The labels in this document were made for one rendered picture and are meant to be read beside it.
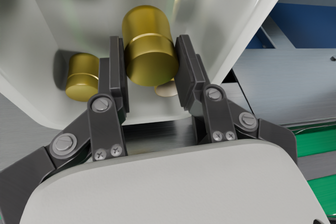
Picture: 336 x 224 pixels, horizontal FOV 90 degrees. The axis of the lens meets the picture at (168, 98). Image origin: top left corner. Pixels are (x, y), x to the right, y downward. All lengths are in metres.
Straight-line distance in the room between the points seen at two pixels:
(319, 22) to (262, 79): 0.30
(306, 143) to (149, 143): 0.20
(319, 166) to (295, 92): 0.09
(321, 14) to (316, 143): 0.37
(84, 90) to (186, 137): 0.16
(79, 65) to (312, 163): 0.28
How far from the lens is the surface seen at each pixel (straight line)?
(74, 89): 0.19
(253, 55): 0.28
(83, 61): 0.21
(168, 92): 0.22
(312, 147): 0.27
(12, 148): 0.30
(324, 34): 0.49
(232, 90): 0.22
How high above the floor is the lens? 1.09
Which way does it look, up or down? 30 degrees down
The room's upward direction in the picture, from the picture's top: 168 degrees clockwise
